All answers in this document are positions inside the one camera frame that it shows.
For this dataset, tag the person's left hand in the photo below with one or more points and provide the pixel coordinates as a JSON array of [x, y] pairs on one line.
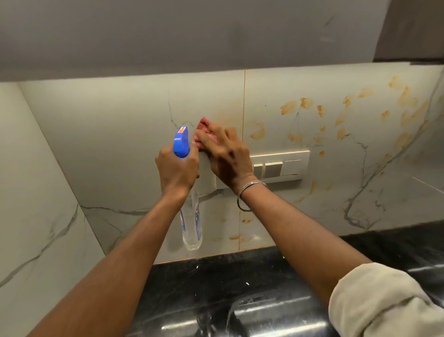
[[178, 173]]

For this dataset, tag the person's right hand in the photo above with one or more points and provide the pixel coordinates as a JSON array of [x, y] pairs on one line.
[[229, 159]]

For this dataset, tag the clear spray bottle blue nozzle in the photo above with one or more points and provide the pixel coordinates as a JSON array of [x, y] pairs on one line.
[[181, 146]]

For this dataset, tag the pink checked cleaning cloth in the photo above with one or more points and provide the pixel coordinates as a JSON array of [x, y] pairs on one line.
[[204, 133]]

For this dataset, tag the person's right forearm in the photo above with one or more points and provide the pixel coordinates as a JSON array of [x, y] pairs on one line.
[[301, 239]]

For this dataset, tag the person's left forearm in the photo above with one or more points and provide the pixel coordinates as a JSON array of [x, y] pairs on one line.
[[104, 274]]

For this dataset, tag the silver bangle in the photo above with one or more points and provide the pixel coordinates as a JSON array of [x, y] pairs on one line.
[[249, 189]]

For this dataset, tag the grey upper cabinet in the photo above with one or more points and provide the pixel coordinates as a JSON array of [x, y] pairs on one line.
[[187, 34]]

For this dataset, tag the white shirt sleeve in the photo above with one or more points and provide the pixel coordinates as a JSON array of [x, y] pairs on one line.
[[385, 302]]

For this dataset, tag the brown upper cabinet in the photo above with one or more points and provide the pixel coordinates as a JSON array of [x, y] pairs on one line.
[[409, 31]]

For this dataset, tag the white switch panel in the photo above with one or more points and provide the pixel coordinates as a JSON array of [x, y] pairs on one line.
[[277, 166]]

